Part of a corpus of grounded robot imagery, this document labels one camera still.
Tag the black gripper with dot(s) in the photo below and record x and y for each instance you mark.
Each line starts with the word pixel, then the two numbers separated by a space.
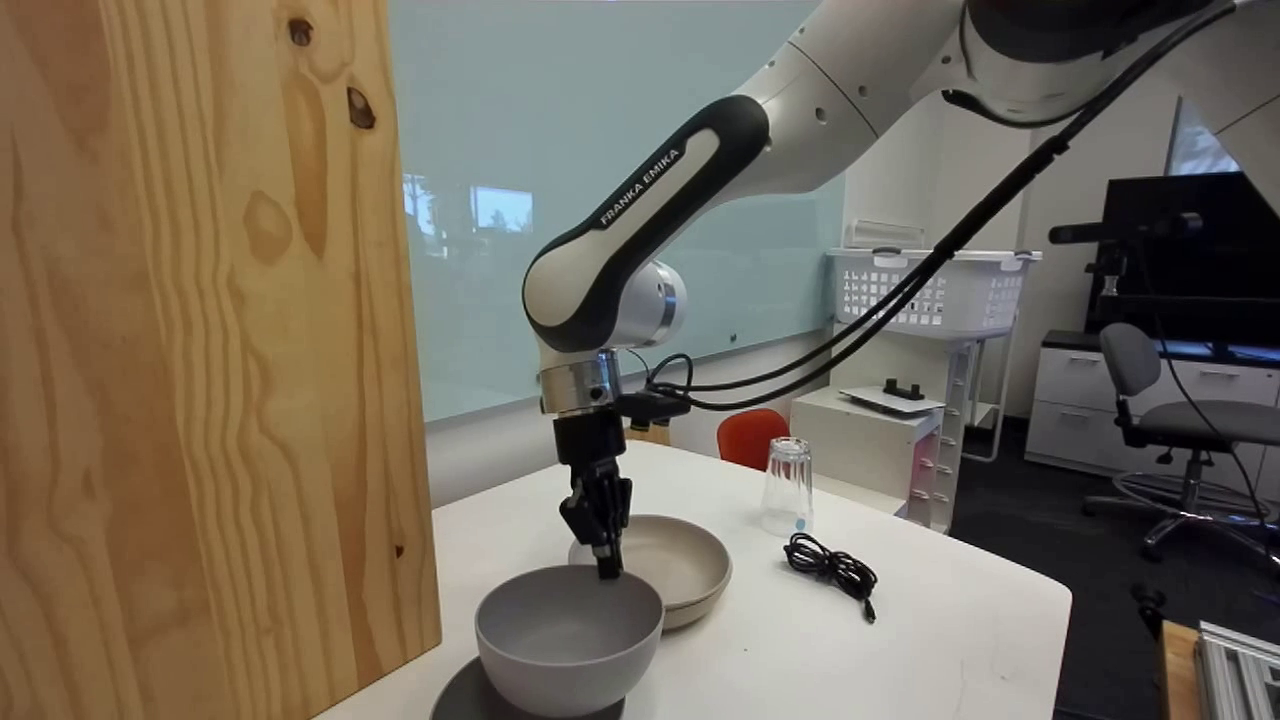
pixel 588 452

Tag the gray bowl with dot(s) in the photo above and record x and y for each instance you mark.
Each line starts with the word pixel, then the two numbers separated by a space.
pixel 565 643

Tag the grey plate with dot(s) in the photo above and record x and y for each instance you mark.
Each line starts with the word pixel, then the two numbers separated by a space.
pixel 455 703

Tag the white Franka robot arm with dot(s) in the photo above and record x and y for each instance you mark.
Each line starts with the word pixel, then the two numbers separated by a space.
pixel 664 202

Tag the beige bottom bowl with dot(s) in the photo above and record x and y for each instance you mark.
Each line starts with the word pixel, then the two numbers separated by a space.
pixel 683 562

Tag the red chair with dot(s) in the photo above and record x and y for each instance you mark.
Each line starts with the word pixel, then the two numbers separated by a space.
pixel 752 437

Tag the clear drinking glass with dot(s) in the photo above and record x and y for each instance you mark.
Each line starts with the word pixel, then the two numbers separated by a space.
pixel 789 486

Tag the white low cabinet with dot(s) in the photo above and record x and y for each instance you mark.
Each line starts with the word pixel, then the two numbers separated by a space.
pixel 855 444

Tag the white tray with black parts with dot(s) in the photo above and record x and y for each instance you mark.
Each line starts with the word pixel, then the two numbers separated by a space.
pixel 888 397

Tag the clear plastic drawer tower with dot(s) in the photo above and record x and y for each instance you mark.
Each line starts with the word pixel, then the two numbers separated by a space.
pixel 935 480

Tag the glass whiteboard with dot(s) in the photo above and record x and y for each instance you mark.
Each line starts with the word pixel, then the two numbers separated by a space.
pixel 465 134

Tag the wooden plywood panel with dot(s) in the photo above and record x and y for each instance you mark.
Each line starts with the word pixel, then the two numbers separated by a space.
pixel 202 401

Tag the white laundry basket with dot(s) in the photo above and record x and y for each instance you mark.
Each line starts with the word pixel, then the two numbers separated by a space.
pixel 972 303

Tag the white drawer cabinet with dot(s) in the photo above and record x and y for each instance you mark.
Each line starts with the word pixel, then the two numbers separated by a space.
pixel 1067 401

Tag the gray office chair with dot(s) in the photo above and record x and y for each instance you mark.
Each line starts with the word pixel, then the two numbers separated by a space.
pixel 1174 421

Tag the wooden board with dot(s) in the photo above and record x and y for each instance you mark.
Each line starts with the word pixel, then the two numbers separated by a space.
pixel 1181 674

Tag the black monitor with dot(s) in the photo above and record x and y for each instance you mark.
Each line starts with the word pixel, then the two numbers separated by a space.
pixel 1201 283

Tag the window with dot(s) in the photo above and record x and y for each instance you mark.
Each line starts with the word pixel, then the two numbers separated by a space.
pixel 1201 146

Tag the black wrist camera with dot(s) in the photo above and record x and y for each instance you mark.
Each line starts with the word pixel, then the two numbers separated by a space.
pixel 655 407

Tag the black stereo camera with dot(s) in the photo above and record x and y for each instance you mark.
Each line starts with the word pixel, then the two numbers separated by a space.
pixel 1076 234

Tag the aluminium frame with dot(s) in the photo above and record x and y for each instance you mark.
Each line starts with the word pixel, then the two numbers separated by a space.
pixel 1245 674

